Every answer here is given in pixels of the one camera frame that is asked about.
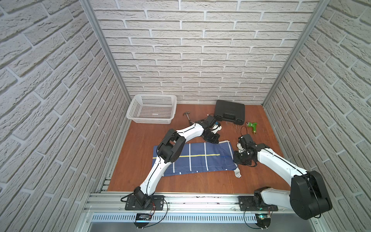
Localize blue striped pillowcase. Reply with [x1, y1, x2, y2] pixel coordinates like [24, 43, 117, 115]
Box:
[163, 140, 241, 178]

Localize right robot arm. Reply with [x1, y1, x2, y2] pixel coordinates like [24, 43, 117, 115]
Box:
[233, 134, 333, 219]

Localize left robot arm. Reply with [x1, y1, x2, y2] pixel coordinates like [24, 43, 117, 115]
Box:
[133, 115, 222, 208]

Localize black plastic tool case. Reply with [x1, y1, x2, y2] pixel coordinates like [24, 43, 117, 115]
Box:
[214, 100, 245, 125]

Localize right electronics board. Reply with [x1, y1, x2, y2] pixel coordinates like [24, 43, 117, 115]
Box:
[255, 214, 271, 228]

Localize electronics board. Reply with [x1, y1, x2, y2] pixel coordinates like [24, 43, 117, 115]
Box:
[255, 214, 271, 228]
[135, 213, 152, 222]

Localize white plastic basket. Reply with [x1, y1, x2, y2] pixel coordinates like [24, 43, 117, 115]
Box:
[126, 94, 177, 124]

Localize left electronics board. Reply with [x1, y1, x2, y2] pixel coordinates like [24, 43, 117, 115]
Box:
[135, 213, 152, 222]

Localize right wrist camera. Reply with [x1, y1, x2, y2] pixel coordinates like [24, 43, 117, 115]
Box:
[236, 142, 244, 153]

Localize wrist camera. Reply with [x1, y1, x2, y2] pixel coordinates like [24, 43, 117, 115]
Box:
[210, 121, 222, 134]
[236, 142, 244, 153]

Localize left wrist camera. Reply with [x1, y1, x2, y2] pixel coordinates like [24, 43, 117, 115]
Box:
[210, 121, 222, 134]

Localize hammer with black handle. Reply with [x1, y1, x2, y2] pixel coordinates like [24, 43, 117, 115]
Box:
[183, 111, 194, 125]

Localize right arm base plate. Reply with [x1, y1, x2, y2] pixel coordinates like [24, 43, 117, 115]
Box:
[238, 195, 278, 212]

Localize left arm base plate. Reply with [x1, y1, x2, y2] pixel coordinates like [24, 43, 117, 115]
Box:
[124, 195, 165, 211]

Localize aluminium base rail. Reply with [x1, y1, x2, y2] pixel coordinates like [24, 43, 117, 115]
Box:
[73, 192, 328, 232]

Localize aluminium corner post right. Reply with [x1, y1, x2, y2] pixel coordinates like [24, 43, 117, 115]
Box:
[262, 0, 330, 107]

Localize aluminium corner post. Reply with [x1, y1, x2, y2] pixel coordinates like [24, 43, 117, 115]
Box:
[262, 0, 330, 107]
[80, 0, 131, 104]

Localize aluminium corner post left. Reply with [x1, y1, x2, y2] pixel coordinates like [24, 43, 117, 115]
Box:
[80, 0, 131, 104]

